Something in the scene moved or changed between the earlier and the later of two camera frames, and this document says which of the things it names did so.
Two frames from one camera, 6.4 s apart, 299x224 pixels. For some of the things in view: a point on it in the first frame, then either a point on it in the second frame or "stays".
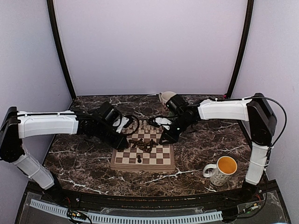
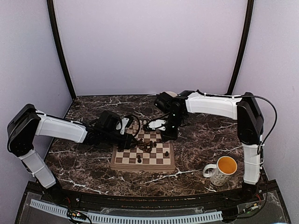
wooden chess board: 145,152 stays
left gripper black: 118,144 → 127,139
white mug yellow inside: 219,173 stays
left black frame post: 51,6 stays
